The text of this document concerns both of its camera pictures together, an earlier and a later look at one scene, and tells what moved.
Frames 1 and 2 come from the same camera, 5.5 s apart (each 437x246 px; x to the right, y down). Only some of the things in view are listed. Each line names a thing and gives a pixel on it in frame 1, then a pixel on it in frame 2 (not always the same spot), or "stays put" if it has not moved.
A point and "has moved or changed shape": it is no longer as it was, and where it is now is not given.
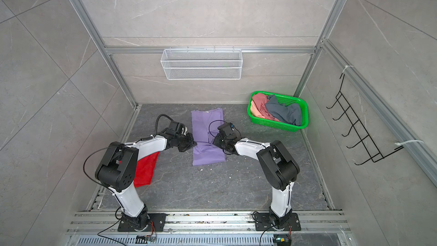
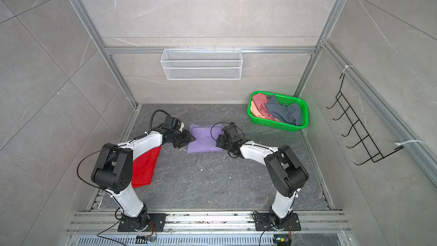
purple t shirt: [205, 125] has moved or changed shape
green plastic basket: [277, 111] stays put
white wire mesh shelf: [201, 64] stays put
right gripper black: [217, 142] stays put
